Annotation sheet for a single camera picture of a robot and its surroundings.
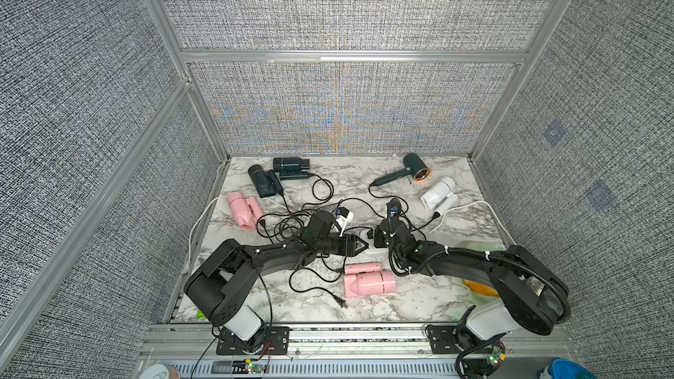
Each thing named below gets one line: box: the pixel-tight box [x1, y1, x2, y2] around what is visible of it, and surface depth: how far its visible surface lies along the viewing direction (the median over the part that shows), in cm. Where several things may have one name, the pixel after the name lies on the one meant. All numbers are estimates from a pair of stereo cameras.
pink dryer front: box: [344, 262, 397, 300], surface depth 81 cm
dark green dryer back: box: [272, 157, 310, 180], surface depth 112 cm
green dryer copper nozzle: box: [369, 152, 431, 187], surface depth 112 cm
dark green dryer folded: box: [247, 164, 284, 199], surface depth 108 cm
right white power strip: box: [358, 228, 375, 251], surface depth 93 cm
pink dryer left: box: [226, 190, 264, 231], surface depth 99 cm
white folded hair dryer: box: [420, 176, 459, 216], surface depth 102 cm
